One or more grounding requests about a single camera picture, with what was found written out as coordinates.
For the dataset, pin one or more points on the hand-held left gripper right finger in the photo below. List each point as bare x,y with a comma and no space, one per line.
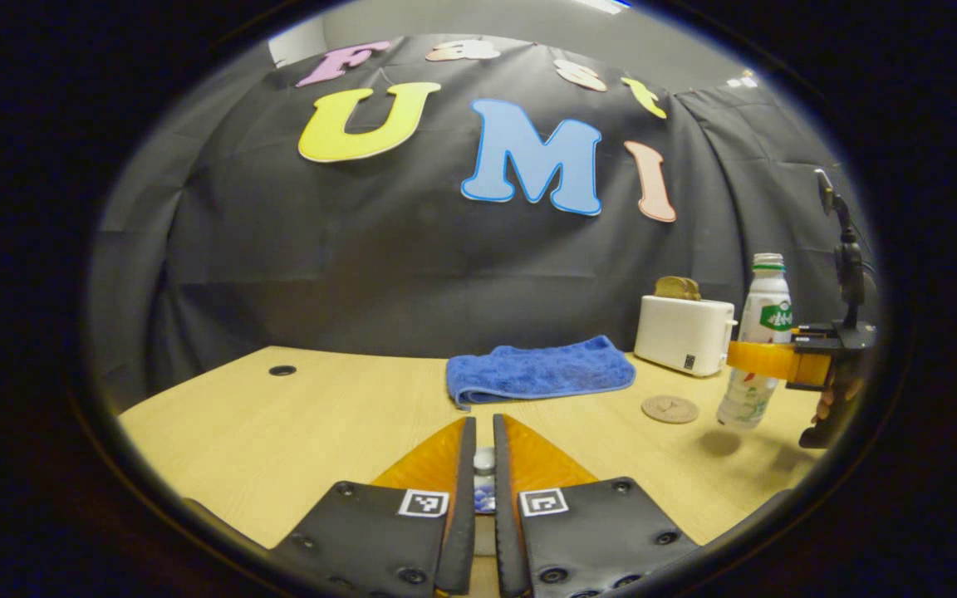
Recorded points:
505,531

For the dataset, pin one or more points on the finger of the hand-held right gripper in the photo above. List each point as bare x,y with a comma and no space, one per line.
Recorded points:
765,360

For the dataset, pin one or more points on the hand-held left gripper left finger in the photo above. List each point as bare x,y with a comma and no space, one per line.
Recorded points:
462,531

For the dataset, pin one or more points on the white water bottle green label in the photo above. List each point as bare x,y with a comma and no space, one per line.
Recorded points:
765,307

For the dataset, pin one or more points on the round beige coaster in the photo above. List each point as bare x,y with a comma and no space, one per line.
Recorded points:
669,409

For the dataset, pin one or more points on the black clamp stand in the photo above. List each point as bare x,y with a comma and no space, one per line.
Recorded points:
848,266

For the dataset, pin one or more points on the white toaster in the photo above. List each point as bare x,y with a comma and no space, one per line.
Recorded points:
682,332

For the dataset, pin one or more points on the brown bread slice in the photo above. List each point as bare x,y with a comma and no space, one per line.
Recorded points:
678,288

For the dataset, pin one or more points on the blue towel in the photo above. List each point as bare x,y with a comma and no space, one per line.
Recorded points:
541,370

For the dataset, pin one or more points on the small ceiling light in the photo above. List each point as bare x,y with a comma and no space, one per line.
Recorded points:
743,80

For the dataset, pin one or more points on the black backdrop cloth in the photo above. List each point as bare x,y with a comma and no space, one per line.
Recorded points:
362,266

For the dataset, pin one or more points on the large ceiling light panel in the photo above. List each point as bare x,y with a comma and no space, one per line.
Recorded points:
603,4

